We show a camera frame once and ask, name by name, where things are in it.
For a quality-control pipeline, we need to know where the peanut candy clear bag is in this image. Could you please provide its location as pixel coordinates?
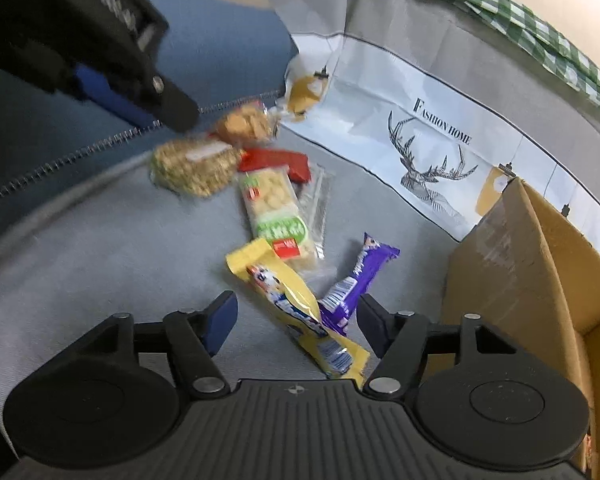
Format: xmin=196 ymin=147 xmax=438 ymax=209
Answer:
xmin=149 ymin=136 xmax=244 ymax=197

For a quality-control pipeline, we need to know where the purple Alpenliebe candy bar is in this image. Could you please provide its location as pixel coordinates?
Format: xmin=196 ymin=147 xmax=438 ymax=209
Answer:
xmin=317 ymin=233 xmax=401 ymax=336

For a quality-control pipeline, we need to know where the round cookie bag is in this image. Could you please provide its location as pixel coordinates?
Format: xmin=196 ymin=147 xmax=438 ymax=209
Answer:
xmin=212 ymin=101 xmax=277 ymax=148

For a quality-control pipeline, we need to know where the red snack packet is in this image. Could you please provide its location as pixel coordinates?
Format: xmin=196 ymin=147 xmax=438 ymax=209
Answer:
xmin=238 ymin=148 xmax=311 ymax=184

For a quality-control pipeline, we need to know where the yellow Alpenliebe candy bar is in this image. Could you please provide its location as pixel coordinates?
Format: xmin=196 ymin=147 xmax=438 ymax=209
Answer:
xmin=225 ymin=238 xmax=370 ymax=387

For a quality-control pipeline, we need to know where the green white rice cracker pack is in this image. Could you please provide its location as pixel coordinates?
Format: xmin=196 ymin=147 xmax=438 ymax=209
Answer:
xmin=237 ymin=166 xmax=323 ymax=274

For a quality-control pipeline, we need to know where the brown cardboard box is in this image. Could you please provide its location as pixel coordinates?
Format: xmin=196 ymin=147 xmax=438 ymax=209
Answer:
xmin=440 ymin=179 xmax=600 ymax=479

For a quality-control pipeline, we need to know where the clear silver stick packet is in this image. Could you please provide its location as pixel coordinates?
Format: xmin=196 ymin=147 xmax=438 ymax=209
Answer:
xmin=298 ymin=162 xmax=335 ymax=259

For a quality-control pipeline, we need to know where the green checkered cloth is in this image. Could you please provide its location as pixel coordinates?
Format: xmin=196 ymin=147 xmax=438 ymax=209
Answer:
xmin=450 ymin=0 xmax=600 ymax=110

